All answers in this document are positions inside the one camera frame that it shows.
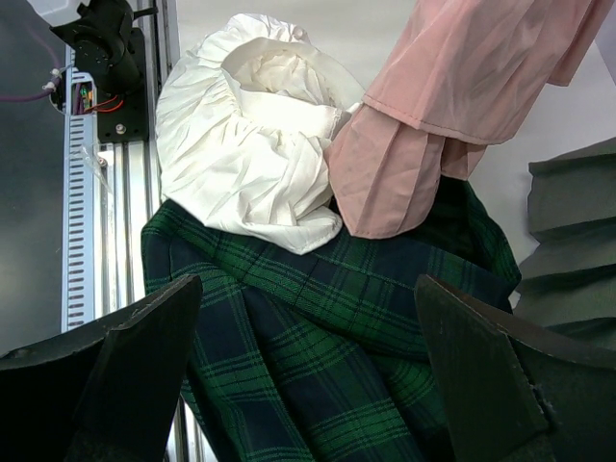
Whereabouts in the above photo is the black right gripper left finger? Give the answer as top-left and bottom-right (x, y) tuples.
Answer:
(1, 275), (202, 461)

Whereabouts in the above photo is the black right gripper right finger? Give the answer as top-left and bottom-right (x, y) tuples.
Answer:
(415, 275), (615, 461)

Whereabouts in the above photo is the green navy plaid skirt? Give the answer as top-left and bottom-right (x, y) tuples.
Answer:
(141, 178), (521, 461)

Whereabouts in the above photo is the white skirt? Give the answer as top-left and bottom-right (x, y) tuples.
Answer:
(155, 13), (364, 255)

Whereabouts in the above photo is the pink pleated skirt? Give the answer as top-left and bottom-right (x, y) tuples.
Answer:
(326, 0), (612, 239)

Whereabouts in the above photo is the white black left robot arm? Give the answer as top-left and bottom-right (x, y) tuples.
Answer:
(29, 0), (158, 96)

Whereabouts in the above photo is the grey pleated skirt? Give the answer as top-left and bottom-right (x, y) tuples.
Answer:
(514, 140), (615, 349)

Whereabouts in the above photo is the aluminium frame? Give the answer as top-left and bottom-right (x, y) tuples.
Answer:
(95, 0), (222, 462)

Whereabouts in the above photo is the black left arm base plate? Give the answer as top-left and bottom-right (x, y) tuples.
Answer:
(66, 27), (149, 143)

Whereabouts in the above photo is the white slotted cable duct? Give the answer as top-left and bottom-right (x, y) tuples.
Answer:
(61, 66), (103, 333)

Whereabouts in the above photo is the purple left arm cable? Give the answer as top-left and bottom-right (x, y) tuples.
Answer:
(0, 18), (66, 103)

